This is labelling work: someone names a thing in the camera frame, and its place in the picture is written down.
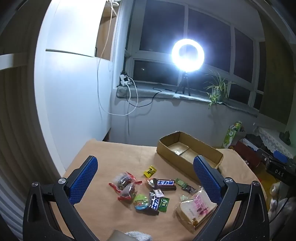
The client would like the black case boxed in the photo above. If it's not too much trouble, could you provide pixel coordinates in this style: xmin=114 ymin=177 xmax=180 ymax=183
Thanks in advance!
xmin=262 ymin=148 xmax=292 ymax=179

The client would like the white towel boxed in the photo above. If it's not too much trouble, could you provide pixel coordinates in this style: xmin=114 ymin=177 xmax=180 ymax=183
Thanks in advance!
xmin=125 ymin=230 xmax=153 ymax=241

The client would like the potted spider plant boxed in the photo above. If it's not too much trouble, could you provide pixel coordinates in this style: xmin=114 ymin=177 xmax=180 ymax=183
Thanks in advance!
xmin=203 ymin=70 xmax=236 ymax=109

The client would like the grey window sill pad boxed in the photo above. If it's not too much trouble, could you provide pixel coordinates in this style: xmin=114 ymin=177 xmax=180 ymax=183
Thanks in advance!
xmin=116 ymin=85 xmax=259 ymax=116

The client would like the clear red-edged date packet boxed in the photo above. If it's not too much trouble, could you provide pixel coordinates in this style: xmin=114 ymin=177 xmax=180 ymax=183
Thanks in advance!
xmin=117 ymin=183 xmax=138 ymax=203
xmin=109 ymin=171 xmax=142 ymax=193

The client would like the ring light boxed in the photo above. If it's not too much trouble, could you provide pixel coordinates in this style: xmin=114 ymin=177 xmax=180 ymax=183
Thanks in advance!
xmin=171 ymin=39 xmax=205 ymax=73

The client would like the long thin white cable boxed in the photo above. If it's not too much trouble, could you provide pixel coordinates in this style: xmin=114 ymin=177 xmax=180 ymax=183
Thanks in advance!
xmin=97 ymin=0 xmax=139 ymax=116

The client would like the green printed bag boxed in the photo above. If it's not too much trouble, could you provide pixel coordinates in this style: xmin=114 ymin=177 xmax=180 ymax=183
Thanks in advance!
xmin=222 ymin=121 xmax=247 ymax=149

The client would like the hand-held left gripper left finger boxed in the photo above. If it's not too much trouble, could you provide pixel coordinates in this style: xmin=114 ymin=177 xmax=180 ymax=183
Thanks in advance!
xmin=23 ymin=156 xmax=100 ymax=241

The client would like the white lace cloth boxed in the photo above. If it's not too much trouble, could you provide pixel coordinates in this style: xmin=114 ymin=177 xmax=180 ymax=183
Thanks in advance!
xmin=257 ymin=127 xmax=296 ymax=160

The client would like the cardboard box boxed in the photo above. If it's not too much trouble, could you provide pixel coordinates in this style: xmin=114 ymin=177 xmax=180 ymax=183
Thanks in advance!
xmin=156 ymin=131 xmax=224 ymax=184

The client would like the green snack packet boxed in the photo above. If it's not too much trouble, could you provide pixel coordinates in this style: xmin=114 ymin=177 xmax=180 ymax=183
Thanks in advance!
xmin=158 ymin=197 xmax=170 ymax=212

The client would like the white cabinet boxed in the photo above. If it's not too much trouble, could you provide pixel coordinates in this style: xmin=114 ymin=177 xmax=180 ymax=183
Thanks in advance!
xmin=35 ymin=0 xmax=116 ymax=172

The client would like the blue oblong case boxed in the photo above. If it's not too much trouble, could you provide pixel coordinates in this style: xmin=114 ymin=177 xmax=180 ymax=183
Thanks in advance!
xmin=273 ymin=151 xmax=288 ymax=163

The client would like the dark green figurine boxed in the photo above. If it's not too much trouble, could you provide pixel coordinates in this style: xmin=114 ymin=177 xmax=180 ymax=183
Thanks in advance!
xmin=279 ymin=131 xmax=291 ymax=145

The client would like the yellow candy packet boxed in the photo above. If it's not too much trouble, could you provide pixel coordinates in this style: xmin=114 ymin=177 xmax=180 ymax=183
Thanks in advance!
xmin=144 ymin=165 xmax=158 ymax=179

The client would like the small dark chocolate bar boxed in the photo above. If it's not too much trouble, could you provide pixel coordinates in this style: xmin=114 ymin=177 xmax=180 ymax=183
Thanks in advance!
xmin=148 ymin=191 xmax=162 ymax=212

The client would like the window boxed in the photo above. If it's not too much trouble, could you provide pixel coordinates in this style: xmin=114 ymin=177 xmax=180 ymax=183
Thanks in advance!
xmin=126 ymin=0 xmax=266 ymax=109

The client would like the black cable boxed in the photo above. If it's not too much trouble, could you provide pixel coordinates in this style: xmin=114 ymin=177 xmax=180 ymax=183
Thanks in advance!
xmin=133 ymin=87 xmax=176 ymax=108

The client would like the bagged sliced bread sandwich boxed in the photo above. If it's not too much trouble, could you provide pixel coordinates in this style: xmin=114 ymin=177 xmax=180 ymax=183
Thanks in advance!
xmin=173 ymin=186 xmax=218 ymax=233

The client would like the white power strip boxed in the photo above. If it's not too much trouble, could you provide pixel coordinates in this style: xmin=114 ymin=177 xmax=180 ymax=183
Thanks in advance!
xmin=119 ymin=71 xmax=131 ymax=87

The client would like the dark red box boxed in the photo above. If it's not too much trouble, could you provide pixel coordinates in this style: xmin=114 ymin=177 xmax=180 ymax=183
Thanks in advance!
xmin=235 ymin=138 xmax=264 ymax=167

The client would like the large dark chocolate bar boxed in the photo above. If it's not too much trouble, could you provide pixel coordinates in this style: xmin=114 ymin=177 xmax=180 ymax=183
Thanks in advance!
xmin=146 ymin=178 xmax=177 ymax=192

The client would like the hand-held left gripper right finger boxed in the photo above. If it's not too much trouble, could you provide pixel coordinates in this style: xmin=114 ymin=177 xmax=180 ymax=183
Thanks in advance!
xmin=193 ymin=155 xmax=270 ymax=241

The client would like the small dark candy packet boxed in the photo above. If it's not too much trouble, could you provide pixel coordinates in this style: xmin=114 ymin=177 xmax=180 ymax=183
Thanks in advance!
xmin=181 ymin=185 xmax=197 ymax=194

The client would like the round green-lid jelly cup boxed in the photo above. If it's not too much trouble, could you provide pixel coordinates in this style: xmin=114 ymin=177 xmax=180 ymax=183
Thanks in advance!
xmin=134 ymin=194 xmax=150 ymax=210

